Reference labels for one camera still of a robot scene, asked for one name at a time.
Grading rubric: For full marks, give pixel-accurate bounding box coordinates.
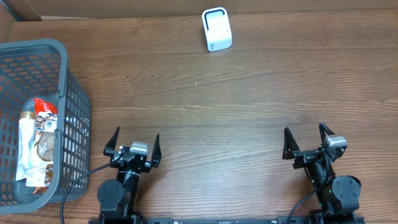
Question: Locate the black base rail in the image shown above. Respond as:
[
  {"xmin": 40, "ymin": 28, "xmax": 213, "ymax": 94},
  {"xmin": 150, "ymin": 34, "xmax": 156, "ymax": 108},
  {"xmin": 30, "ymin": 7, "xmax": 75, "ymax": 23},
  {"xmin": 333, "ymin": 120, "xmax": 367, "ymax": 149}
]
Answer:
[{"xmin": 88, "ymin": 216, "xmax": 365, "ymax": 224}]

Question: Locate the grey plastic basket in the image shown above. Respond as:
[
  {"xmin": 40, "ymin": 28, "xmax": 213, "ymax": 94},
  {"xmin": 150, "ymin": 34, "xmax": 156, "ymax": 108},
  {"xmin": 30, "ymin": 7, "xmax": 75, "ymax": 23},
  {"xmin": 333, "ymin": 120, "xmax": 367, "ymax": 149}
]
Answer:
[{"xmin": 1, "ymin": 39, "xmax": 91, "ymax": 215}]

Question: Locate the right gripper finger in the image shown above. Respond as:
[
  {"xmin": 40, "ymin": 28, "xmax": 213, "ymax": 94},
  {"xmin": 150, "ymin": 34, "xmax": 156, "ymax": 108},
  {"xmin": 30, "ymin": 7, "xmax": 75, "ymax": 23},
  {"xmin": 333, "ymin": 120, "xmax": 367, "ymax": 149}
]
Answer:
[
  {"xmin": 282, "ymin": 128, "xmax": 300, "ymax": 160},
  {"xmin": 318, "ymin": 122, "xmax": 335, "ymax": 142}
]

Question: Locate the white barcode scanner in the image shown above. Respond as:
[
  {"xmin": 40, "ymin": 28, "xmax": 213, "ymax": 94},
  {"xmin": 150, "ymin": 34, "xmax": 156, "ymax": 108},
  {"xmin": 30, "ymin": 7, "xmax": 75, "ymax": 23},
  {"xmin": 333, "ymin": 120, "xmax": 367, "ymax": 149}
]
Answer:
[{"xmin": 201, "ymin": 7, "xmax": 233, "ymax": 52}]

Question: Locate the white gold tube package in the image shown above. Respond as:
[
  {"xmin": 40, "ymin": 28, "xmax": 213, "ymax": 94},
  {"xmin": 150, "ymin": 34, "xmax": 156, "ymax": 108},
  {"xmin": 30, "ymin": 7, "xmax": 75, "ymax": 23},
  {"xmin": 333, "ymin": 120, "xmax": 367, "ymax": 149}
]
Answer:
[{"xmin": 16, "ymin": 111, "xmax": 36, "ymax": 181}]

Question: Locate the brown white cookie pouch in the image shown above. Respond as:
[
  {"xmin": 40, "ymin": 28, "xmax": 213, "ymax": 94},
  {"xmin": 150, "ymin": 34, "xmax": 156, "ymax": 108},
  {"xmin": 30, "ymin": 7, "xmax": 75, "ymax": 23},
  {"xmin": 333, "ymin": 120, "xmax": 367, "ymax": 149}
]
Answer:
[{"xmin": 25, "ymin": 113, "xmax": 58, "ymax": 187}]

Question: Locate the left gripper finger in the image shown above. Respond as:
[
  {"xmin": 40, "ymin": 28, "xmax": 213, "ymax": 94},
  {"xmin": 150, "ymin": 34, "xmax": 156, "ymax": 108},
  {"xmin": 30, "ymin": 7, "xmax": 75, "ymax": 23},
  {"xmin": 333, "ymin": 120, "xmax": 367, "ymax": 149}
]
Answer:
[
  {"xmin": 104, "ymin": 127, "xmax": 119, "ymax": 153},
  {"xmin": 151, "ymin": 134, "xmax": 162, "ymax": 167}
]

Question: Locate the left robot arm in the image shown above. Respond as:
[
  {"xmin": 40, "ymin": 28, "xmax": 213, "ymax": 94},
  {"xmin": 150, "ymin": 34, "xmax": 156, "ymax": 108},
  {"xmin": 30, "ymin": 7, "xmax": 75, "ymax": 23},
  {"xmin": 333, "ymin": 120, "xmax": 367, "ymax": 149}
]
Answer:
[{"xmin": 97, "ymin": 129, "xmax": 162, "ymax": 223}]

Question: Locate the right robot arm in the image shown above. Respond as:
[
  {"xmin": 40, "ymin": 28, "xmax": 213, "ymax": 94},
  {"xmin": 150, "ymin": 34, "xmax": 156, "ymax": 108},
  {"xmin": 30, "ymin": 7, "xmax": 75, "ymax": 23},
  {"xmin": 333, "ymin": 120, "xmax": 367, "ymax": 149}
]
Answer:
[{"xmin": 279, "ymin": 123, "xmax": 365, "ymax": 223}]

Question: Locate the orange cracker sleeve package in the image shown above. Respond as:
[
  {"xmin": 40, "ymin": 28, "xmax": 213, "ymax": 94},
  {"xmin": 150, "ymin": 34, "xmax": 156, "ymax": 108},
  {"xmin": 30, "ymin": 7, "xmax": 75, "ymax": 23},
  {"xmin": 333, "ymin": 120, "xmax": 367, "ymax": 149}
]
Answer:
[{"xmin": 25, "ymin": 98, "xmax": 58, "ymax": 194}]

